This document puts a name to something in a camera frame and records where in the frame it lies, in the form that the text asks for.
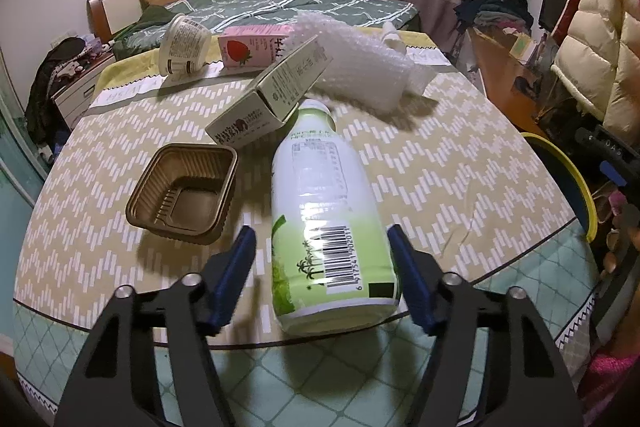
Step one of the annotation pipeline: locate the pile of clothes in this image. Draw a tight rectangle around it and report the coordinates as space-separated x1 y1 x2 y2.
452 0 536 42

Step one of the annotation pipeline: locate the green checked quilt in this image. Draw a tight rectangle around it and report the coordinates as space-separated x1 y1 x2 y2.
112 0 421 58

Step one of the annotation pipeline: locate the person's pink clothing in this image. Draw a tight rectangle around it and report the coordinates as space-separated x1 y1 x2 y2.
577 349 640 427

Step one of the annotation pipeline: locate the person's right hand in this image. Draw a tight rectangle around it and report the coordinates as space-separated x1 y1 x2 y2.
601 202 640 275

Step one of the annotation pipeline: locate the brown plastic tray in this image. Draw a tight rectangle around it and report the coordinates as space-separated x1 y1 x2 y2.
125 144 238 247

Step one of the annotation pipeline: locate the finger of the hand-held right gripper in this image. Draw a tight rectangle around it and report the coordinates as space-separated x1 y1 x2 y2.
599 158 628 188

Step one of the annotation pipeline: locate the white paper cup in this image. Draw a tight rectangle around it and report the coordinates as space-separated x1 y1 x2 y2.
160 13 211 78

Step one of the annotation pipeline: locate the yellow rimmed trash bin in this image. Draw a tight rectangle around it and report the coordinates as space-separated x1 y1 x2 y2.
520 132 598 243

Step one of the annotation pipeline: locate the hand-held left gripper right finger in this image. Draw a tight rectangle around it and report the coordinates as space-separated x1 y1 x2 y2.
387 223 583 427

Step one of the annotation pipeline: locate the cream puffer jacket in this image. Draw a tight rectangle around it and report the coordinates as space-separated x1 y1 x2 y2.
550 0 640 135

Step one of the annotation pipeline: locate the green and white plastic bottle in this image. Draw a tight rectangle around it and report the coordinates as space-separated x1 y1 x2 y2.
270 98 403 335

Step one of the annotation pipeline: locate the beige patterned tablecloth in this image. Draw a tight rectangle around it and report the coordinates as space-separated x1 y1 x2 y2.
12 27 601 427

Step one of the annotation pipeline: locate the dark clothes heap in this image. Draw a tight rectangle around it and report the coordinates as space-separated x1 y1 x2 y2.
25 37 88 152

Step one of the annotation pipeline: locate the beige cardboard box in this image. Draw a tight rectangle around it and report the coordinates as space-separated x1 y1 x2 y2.
205 34 333 150

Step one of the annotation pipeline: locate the white nightstand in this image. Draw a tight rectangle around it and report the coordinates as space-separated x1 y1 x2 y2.
52 52 118 130

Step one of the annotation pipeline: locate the clear bubble wrap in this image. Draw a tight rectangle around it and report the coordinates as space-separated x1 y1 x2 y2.
292 9 433 102

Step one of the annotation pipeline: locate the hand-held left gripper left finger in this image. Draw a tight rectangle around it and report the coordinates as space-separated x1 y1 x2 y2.
52 224 258 427

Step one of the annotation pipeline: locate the white pill bottle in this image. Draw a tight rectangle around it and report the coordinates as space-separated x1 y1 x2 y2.
377 21 406 52

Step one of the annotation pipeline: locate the green card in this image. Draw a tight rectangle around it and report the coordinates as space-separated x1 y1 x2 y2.
509 34 535 60

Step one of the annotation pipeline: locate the wooden desk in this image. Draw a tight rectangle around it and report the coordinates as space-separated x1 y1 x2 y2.
467 27 556 138

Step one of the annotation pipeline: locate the pink strawberry milk carton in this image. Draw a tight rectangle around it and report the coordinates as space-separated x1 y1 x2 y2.
217 24 301 72

